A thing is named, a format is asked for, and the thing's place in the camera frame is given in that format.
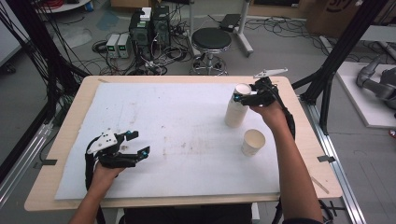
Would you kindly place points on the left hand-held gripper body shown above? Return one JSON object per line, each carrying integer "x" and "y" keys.
{"x": 104, "y": 141}

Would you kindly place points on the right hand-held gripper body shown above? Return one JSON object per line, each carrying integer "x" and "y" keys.
{"x": 264, "y": 93}

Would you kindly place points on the white paper cup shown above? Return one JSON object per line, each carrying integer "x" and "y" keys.
{"x": 242, "y": 90}
{"x": 252, "y": 143}

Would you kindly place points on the stack of paper cups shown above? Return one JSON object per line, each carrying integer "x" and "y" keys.
{"x": 234, "y": 115}

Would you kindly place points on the person's right hand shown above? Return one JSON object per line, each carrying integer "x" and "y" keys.
{"x": 269, "y": 115}

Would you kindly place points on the person's left hand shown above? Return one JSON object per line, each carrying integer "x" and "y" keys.
{"x": 106, "y": 177}

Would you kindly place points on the white foam mat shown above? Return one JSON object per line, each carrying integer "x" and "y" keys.
{"x": 186, "y": 149}

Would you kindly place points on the white metal stand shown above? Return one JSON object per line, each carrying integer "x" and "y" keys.
{"x": 244, "y": 37}

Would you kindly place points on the wooden table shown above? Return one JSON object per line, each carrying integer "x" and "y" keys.
{"x": 59, "y": 174}

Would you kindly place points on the black tape piece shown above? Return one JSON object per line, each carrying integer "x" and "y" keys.
{"x": 46, "y": 163}
{"x": 326, "y": 158}

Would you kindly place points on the black round stool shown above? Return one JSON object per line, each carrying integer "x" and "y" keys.
{"x": 211, "y": 39}

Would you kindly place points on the black flat device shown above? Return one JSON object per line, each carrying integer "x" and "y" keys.
{"x": 230, "y": 22}

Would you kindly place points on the person's dark clothing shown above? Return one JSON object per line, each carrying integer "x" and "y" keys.
{"x": 186, "y": 215}

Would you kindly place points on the grey power supply unit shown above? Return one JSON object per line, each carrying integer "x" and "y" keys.
{"x": 124, "y": 45}
{"x": 112, "y": 45}

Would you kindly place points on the white base board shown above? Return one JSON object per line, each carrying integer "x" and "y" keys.
{"x": 361, "y": 102}

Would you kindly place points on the black computer tower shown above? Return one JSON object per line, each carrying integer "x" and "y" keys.
{"x": 140, "y": 37}
{"x": 162, "y": 26}

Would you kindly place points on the cardboard box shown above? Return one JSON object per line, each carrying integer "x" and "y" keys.
{"x": 330, "y": 17}

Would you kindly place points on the small white box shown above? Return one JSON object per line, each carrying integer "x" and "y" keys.
{"x": 145, "y": 14}

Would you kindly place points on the round white table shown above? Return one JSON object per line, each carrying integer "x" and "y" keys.
{"x": 62, "y": 6}

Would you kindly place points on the aluminium rail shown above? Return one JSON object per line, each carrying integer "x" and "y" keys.
{"x": 341, "y": 174}
{"x": 21, "y": 161}

